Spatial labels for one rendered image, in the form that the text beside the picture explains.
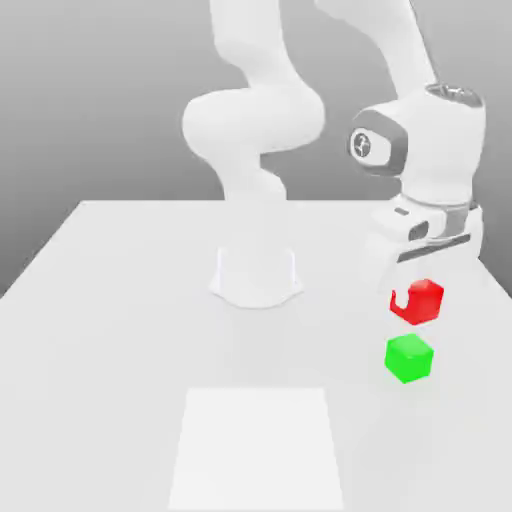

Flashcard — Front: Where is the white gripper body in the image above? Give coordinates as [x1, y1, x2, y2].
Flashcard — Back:
[381, 206, 485, 281]

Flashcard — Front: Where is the small red cube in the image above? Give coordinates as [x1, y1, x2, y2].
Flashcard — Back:
[389, 278, 446, 326]

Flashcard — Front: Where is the small green cube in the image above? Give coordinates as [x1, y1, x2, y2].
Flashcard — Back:
[384, 332, 436, 385]

